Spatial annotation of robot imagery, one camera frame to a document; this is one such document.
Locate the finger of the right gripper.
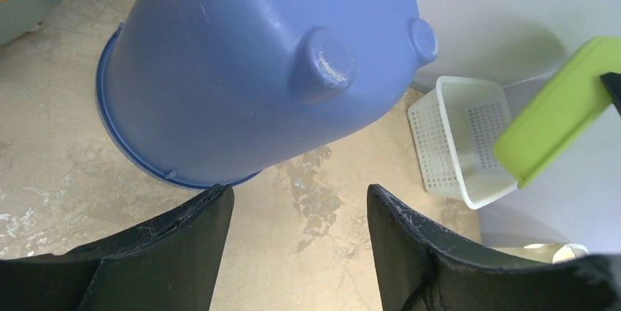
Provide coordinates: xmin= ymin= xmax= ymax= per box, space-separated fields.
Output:
xmin=600 ymin=72 xmax=621 ymax=115

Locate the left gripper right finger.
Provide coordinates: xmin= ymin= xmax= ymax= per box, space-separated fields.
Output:
xmin=367 ymin=184 xmax=620 ymax=310

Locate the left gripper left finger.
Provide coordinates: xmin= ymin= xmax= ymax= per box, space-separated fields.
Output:
xmin=1 ymin=185 xmax=234 ymax=310

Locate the green plastic tray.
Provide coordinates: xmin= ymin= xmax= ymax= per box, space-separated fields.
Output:
xmin=492 ymin=37 xmax=620 ymax=188

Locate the blue plastic bucket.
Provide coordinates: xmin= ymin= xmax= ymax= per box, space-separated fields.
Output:
xmin=96 ymin=0 xmax=438 ymax=189

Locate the small white perforated basket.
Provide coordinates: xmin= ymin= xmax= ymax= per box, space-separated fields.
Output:
xmin=407 ymin=76 xmax=517 ymax=210

